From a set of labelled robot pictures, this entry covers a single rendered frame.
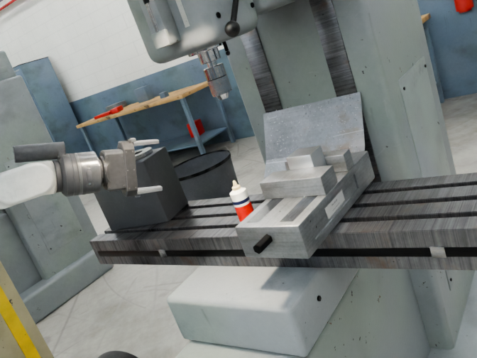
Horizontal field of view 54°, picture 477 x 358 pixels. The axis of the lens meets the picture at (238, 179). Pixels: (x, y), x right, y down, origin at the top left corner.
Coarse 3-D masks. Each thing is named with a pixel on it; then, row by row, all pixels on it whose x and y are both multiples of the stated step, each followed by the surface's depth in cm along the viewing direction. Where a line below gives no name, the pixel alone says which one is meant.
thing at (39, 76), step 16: (32, 64) 747; (48, 64) 769; (32, 80) 744; (48, 80) 766; (32, 96) 746; (48, 96) 764; (64, 96) 786; (48, 112) 761; (64, 112) 783; (48, 128) 759; (64, 128) 780; (80, 144) 801
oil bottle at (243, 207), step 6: (234, 180) 108; (234, 186) 108; (240, 186) 108; (234, 192) 108; (240, 192) 107; (246, 192) 108; (234, 198) 108; (240, 198) 107; (246, 198) 108; (234, 204) 109; (240, 204) 108; (246, 204) 108; (240, 210) 108; (246, 210) 108; (252, 210) 109; (240, 216) 109; (246, 216) 109
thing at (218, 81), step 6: (210, 72) 102; (216, 72) 102; (222, 72) 102; (210, 78) 102; (216, 78) 102; (222, 78) 102; (228, 78) 104; (210, 84) 103; (216, 84) 103; (222, 84) 103; (228, 84) 104; (210, 90) 105; (216, 90) 103; (222, 90) 103; (228, 90) 103; (216, 96) 104
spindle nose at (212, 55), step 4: (216, 48) 102; (204, 52) 100; (208, 52) 100; (212, 52) 101; (216, 52) 101; (200, 56) 101; (204, 56) 101; (208, 56) 101; (212, 56) 101; (216, 56) 101; (220, 56) 102; (200, 60) 102; (204, 60) 101; (208, 60) 101; (212, 60) 101
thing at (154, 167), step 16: (144, 160) 127; (160, 160) 133; (144, 176) 128; (160, 176) 132; (176, 176) 138; (112, 192) 135; (160, 192) 131; (176, 192) 137; (112, 208) 138; (128, 208) 135; (144, 208) 133; (160, 208) 131; (176, 208) 136; (112, 224) 141; (128, 224) 138; (144, 224) 136
